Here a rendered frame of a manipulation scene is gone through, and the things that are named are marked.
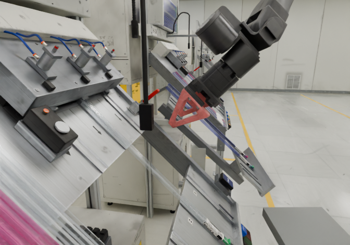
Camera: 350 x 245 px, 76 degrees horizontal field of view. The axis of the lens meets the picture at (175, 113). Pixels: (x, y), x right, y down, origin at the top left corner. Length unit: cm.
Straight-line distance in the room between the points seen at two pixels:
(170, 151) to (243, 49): 42
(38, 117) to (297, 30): 827
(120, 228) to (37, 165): 53
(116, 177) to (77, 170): 142
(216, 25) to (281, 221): 77
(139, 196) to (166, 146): 115
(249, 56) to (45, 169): 39
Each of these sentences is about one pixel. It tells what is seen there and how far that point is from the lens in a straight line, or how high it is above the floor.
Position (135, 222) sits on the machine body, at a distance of 89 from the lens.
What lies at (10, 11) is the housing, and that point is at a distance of 56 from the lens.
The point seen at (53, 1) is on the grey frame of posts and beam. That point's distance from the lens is 69.
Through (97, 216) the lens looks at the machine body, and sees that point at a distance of 95.
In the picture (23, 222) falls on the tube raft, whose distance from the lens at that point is 34.
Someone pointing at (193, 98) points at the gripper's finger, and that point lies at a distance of 40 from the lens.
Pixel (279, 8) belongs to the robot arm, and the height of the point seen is 128.
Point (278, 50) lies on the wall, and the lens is 829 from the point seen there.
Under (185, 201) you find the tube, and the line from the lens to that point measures 57.
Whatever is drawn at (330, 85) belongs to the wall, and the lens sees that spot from 889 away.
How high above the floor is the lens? 119
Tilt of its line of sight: 15 degrees down
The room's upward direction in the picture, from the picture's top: straight up
